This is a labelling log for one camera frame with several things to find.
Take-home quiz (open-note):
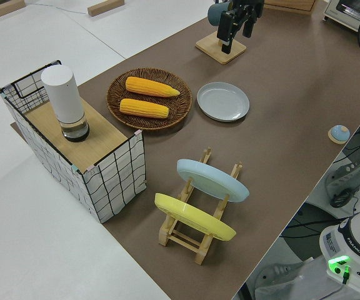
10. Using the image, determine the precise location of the long pointed yellow corn cob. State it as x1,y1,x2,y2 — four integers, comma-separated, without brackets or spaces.
125,76,181,98

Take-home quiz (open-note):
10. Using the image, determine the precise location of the white toaster oven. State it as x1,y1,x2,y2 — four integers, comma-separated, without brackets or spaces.
322,0,360,38

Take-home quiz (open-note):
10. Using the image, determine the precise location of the blue dome on wooden base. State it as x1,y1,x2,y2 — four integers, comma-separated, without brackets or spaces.
327,124,351,145

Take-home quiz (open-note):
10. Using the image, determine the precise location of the yellow plate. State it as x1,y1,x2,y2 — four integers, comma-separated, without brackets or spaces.
154,192,238,243

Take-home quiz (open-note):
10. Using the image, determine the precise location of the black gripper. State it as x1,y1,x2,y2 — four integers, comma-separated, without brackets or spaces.
217,0,264,55

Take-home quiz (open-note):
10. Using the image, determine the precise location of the wooden drawer cabinet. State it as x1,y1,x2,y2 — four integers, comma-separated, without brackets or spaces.
263,0,319,13

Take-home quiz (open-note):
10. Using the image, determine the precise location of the wooden plate rack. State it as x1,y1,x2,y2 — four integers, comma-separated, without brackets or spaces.
158,146,244,266

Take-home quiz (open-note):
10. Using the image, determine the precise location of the wooden mug stand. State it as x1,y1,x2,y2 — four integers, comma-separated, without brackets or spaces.
194,29,248,66

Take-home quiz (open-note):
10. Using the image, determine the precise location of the short blunt yellow corn cob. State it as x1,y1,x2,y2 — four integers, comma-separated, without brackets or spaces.
119,98,171,119

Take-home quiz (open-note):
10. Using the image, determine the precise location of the wooden basket lid board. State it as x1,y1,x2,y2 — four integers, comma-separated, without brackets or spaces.
24,100,128,167

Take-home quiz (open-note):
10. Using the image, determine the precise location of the white cylinder with glass base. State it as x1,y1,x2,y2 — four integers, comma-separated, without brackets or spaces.
40,64,91,143

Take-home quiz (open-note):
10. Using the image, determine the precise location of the wooden block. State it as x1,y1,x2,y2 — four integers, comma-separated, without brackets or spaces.
87,0,125,17
0,0,27,22

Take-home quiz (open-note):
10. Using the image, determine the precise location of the wire basket with cloth liner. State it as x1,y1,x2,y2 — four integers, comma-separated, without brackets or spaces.
0,59,148,224

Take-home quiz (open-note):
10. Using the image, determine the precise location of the light blue plate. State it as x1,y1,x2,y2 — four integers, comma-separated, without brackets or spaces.
176,158,251,204

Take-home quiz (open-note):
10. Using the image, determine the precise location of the brown wicker tray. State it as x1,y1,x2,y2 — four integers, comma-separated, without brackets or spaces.
106,67,193,131

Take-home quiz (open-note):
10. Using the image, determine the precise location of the gray round plate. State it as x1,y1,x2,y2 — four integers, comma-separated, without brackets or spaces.
196,81,250,123

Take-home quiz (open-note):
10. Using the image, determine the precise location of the blue gray mug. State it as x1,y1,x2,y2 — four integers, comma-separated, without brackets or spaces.
207,1,231,27

